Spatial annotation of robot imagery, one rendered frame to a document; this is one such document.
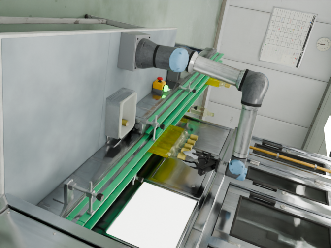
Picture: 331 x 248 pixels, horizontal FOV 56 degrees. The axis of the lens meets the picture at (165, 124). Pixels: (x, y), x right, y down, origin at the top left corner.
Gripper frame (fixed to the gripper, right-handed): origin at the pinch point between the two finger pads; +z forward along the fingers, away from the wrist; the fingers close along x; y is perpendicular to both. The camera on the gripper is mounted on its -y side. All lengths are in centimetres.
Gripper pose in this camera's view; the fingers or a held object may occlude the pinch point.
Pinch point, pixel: (183, 157)
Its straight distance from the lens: 178.2
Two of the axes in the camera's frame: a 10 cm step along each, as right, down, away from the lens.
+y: 3.7, -4.3, 8.2
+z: -9.2, -2.8, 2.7
